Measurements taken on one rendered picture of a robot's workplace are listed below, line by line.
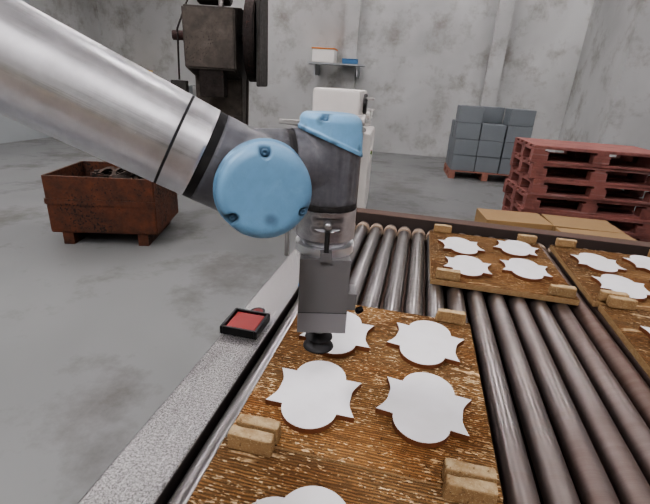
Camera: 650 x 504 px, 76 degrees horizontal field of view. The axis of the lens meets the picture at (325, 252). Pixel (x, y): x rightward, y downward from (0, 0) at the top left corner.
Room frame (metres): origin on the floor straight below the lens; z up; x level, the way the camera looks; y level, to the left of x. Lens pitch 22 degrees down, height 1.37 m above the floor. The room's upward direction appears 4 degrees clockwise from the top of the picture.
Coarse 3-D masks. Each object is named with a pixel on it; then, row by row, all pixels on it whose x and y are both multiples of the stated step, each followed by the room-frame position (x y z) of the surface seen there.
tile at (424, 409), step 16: (400, 384) 0.53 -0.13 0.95; (416, 384) 0.53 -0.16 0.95; (432, 384) 0.53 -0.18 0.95; (448, 384) 0.54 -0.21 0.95; (400, 400) 0.49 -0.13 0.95; (416, 400) 0.50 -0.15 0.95; (432, 400) 0.50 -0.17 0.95; (448, 400) 0.50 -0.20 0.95; (464, 400) 0.50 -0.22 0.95; (400, 416) 0.46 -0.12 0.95; (416, 416) 0.46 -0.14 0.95; (432, 416) 0.46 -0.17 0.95; (448, 416) 0.47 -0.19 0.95; (400, 432) 0.43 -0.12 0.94; (416, 432) 0.43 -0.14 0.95; (432, 432) 0.43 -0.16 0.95; (448, 432) 0.44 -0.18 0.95; (464, 432) 0.44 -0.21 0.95
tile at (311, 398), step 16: (304, 368) 0.55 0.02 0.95; (320, 368) 0.56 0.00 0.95; (336, 368) 0.56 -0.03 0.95; (288, 384) 0.51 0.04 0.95; (304, 384) 0.51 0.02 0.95; (320, 384) 0.52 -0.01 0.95; (336, 384) 0.52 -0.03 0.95; (352, 384) 0.52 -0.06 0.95; (272, 400) 0.48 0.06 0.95; (288, 400) 0.48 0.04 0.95; (304, 400) 0.48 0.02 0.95; (320, 400) 0.48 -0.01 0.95; (336, 400) 0.48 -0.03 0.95; (288, 416) 0.45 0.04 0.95; (304, 416) 0.45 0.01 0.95; (320, 416) 0.45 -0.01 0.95; (336, 416) 0.46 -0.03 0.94; (352, 416) 0.45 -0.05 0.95; (304, 432) 0.43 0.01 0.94
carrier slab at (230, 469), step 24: (216, 456) 0.38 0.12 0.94; (240, 456) 0.38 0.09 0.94; (288, 456) 0.39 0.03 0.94; (216, 480) 0.35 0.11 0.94; (240, 480) 0.35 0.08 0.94; (264, 480) 0.35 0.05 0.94; (288, 480) 0.36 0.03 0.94; (312, 480) 0.36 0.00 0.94; (336, 480) 0.36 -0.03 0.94; (360, 480) 0.36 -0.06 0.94; (384, 480) 0.36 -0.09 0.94; (408, 480) 0.37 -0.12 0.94
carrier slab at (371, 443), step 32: (384, 320) 0.74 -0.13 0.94; (416, 320) 0.75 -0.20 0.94; (288, 352) 0.61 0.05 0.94; (384, 352) 0.63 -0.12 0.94; (256, 384) 0.52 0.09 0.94; (384, 384) 0.54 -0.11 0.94; (480, 384) 0.55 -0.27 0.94; (384, 416) 0.47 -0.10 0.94; (480, 416) 0.48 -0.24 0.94; (288, 448) 0.40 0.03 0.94; (320, 448) 0.40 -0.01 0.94; (352, 448) 0.41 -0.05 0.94; (384, 448) 0.41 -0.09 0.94; (416, 448) 0.41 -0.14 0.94; (448, 448) 0.42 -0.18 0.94; (480, 448) 0.42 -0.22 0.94; (416, 480) 0.37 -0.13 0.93
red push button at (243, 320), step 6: (240, 312) 0.74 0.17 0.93; (234, 318) 0.72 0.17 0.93; (240, 318) 0.72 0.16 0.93; (246, 318) 0.72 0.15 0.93; (252, 318) 0.72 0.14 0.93; (258, 318) 0.73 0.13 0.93; (228, 324) 0.70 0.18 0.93; (234, 324) 0.70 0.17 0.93; (240, 324) 0.70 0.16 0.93; (246, 324) 0.70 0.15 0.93; (252, 324) 0.70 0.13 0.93; (258, 324) 0.70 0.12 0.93
